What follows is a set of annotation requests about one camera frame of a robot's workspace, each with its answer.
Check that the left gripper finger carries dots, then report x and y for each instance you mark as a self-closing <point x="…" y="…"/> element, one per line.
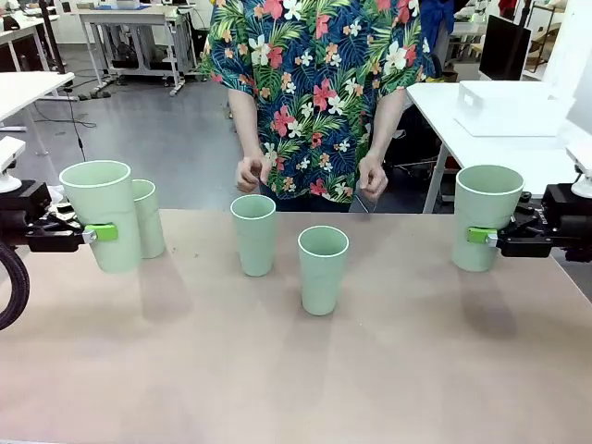
<point x="62" y="215"/>
<point x="55" y="240"/>

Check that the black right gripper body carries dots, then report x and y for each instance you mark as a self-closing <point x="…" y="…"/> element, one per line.
<point x="569" y="217"/>

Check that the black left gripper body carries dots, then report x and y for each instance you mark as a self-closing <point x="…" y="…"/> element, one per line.
<point x="23" y="208"/>

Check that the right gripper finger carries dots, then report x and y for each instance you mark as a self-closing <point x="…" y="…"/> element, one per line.
<point x="527" y="210"/>
<point x="522" y="245"/>

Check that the pale green plastic cup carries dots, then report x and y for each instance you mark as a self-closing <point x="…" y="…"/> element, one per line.
<point x="322" y="277"/>
<point x="481" y="203"/>
<point x="102" y="194"/>
<point x="253" y="240"/>
<point x="150" y="222"/>

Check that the white plastic basket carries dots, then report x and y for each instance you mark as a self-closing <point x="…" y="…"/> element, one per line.
<point x="499" y="115"/>

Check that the person's right forearm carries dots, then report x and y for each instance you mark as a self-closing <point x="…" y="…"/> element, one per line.
<point x="245" y="125"/>

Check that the person's left forearm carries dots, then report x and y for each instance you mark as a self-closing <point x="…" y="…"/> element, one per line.
<point x="384" y="125"/>

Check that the person's left hand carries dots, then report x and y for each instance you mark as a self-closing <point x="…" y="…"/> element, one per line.
<point x="373" y="178"/>

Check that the person's right hand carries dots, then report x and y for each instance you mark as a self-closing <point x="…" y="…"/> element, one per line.
<point x="253" y="175"/>

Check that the white side table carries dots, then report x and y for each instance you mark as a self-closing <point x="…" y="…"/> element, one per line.
<point x="509" y="152"/>

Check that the black computer monitor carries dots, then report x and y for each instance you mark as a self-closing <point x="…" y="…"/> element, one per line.
<point x="504" y="51"/>

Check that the black stand pole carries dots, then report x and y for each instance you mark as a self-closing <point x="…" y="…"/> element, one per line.
<point x="52" y="41"/>

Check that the white desk with dark drawers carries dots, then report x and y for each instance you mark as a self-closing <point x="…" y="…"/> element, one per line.
<point x="18" y="25"/>

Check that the white desk with metal legs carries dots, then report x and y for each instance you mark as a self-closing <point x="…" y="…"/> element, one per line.
<point x="125" y="18"/>

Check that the person in blue jacket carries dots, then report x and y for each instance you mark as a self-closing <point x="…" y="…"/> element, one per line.
<point x="439" y="23"/>

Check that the person in floral shirt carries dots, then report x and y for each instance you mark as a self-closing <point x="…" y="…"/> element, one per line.
<point x="324" y="92"/>

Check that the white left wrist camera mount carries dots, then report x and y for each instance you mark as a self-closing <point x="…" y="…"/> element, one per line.
<point x="9" y="152"/>

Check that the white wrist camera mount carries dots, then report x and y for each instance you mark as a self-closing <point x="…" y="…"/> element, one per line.
<point x="580" y="157"/>
<point x="9" y="152"/>

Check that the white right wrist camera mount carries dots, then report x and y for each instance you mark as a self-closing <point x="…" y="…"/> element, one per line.
<point x="580" y="157"/>

